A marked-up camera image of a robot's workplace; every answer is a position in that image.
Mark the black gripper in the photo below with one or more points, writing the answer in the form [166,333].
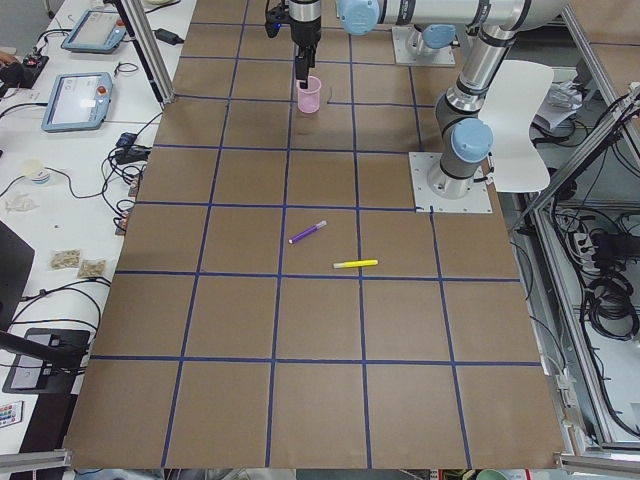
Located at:
[305,34]

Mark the purple highlighter pen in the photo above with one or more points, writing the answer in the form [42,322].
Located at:
[307,232]

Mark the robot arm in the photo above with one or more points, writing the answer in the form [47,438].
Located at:
[467,140]

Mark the pink mesh cup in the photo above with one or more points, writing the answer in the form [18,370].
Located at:
[308,99]

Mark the white paper cup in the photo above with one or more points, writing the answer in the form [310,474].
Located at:
[35,171]

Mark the black power adapter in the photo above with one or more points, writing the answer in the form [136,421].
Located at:
[168,37]

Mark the yellow highlighter pen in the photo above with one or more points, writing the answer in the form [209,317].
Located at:
[355,264]

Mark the upper teach pendant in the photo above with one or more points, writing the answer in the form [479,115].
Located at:
[97,31]

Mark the teach pendant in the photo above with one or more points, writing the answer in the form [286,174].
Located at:
[78,102]
[97,31]

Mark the white chair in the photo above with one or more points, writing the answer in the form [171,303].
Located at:
[511,103]

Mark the lower teach pendant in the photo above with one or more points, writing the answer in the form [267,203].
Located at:
[78,102]

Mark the black tablet stand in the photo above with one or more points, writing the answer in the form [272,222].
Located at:
[47,361]

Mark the remote control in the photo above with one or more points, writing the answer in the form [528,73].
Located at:
[11,414]

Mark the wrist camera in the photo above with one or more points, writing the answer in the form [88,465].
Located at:
[275,17]

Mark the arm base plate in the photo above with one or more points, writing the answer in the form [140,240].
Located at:
[434,192]
[427,45]

